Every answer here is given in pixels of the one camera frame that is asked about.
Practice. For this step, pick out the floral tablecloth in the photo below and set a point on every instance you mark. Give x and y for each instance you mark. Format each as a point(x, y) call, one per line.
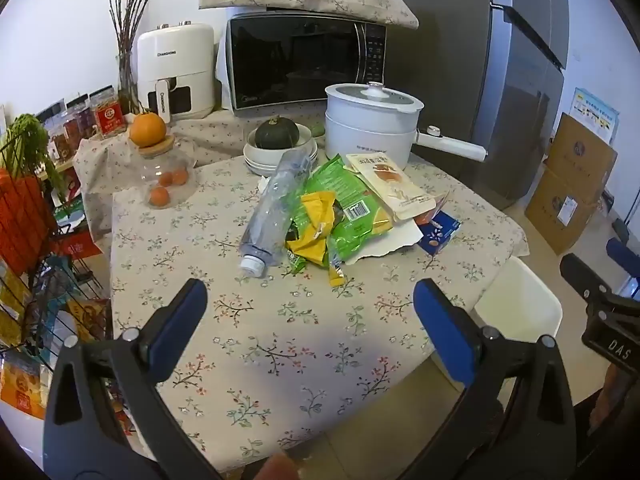
point(215, 135)
point(280, 350)

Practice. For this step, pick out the black microwave oven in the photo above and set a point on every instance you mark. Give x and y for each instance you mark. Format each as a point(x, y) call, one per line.
point(295, 60)

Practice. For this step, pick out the orange snack packet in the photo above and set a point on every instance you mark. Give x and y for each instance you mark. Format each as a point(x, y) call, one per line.
point(22, 385)

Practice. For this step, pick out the white air fryer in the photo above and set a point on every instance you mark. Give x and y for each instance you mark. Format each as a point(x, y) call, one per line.
point(175, 55)

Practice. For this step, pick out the cardboard box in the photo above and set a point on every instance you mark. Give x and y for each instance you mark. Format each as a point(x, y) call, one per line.
point(580, 160)
point(560, 210)

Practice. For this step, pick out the clear plastic bottle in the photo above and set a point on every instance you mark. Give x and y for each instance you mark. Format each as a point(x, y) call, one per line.
point(272, 210)

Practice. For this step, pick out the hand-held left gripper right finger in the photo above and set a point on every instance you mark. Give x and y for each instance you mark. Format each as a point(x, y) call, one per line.
point(445, 332)

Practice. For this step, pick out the white plastic bin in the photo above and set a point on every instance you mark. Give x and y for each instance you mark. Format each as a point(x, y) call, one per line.
point(520, 302)

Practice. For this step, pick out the person's left hand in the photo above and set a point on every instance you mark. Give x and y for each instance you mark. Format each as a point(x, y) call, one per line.
point(276, 467)

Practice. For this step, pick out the bare twig bunch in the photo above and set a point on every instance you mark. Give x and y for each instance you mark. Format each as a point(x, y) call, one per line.
point(130, 15)

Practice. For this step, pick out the glass vase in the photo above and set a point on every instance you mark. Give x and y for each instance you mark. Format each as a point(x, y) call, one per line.
point(127, 80)

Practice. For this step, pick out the grey refrigerator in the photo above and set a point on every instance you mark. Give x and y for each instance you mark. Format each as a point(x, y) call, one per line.
point(450, 60)

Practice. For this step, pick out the yellow snack wrapper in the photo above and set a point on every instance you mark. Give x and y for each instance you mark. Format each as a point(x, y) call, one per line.
point(315, 225)

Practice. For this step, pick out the wall poster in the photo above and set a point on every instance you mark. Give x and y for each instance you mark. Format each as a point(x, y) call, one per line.
point(597, 110)

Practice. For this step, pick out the beige snack pouch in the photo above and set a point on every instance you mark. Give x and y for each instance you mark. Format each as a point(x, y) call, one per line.
point(395, 187)

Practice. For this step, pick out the white pot lid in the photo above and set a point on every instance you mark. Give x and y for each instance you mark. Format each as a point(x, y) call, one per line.
point(372, 95)

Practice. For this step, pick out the large orange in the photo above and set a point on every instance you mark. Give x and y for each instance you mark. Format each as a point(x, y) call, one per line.
point(147, 129)

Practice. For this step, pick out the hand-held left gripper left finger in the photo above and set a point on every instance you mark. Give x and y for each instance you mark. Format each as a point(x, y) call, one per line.
point(180, 320)

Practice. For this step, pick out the orange bag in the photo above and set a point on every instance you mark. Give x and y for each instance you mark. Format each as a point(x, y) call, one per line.
point(22, 220)

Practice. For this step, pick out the blue carton box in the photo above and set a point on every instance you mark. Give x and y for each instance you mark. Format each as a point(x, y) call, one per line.
point(440, 232)

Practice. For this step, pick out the person's right hand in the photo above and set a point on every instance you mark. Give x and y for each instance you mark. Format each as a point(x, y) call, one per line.
point(617, 400)

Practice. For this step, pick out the red gift box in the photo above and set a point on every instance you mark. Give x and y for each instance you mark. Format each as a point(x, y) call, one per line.
point(75, 247)

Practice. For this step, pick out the small orange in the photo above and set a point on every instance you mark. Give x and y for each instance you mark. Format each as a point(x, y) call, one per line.
point(165, 178)
point(179, 176)
point(160, 196)

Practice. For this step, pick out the snack jar with red label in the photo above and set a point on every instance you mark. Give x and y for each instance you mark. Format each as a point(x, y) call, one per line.
point(107, 112)

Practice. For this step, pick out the white electric pot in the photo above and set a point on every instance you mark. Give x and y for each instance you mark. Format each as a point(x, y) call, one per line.
point(365, 132)

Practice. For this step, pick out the glass jar with wooden lid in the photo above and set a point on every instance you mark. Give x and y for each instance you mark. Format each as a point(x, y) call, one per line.
point(167, 162)

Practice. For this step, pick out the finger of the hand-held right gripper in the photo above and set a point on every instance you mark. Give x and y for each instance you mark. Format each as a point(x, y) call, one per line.
point(582, 275)
point(622, 260)

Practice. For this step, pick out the green plant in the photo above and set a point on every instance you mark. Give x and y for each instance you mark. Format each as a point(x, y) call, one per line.
point(27, 142)

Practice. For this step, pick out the clear snack jar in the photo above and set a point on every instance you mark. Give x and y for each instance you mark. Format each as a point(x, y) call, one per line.
point(80, 120)

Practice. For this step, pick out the dark green squash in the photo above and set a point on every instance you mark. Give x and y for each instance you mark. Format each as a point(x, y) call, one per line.
point(276, 135)

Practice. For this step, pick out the green snack wrapper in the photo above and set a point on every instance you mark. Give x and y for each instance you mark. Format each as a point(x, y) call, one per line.
point(355, 232)

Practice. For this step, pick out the torn white paper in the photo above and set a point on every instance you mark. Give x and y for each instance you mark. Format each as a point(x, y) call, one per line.
point(395, 240)

